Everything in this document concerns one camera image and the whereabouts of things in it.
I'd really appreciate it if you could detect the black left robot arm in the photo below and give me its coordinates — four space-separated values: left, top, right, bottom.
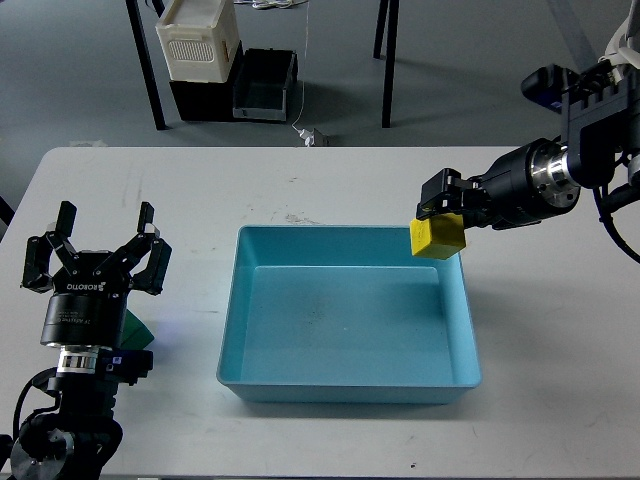
1 201 172 479

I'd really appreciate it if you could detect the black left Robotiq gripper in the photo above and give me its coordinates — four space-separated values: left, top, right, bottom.
21 201 172 346

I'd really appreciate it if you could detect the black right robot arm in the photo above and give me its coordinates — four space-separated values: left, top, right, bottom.
410 47 639 260

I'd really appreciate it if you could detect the white office chair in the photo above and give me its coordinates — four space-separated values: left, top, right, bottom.
600 0 639 69

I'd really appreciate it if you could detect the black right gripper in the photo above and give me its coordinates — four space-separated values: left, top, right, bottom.
415 138 568 230

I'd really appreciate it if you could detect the black storage box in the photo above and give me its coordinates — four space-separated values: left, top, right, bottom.
169 44 244 122

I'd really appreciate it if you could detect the black table leg left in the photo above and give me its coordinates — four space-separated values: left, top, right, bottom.
125 0 167 131

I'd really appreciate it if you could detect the yellow wooden block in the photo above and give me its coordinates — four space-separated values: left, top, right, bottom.
409 213 466 260

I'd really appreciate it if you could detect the light blue plastic tray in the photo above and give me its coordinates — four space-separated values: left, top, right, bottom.
217 225 482 405

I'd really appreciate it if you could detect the green wooden block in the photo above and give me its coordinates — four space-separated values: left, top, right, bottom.
120 310 155 351

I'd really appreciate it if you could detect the dark open plastic bin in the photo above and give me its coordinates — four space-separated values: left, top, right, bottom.
232 48 298 123

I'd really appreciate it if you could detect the white hanging cable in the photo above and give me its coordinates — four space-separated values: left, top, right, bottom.
291 0 311 134

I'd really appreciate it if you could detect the cream plastic crate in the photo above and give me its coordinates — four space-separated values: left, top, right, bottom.
156 0 240 83

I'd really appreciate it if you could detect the black table leg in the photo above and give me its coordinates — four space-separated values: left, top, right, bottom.
125 0 167 131
373 0 400 128

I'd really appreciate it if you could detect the white power adapter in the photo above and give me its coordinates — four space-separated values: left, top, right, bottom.
298 128 330 147

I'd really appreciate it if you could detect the black table leg right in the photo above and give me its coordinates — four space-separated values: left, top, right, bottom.
373 0 400 128

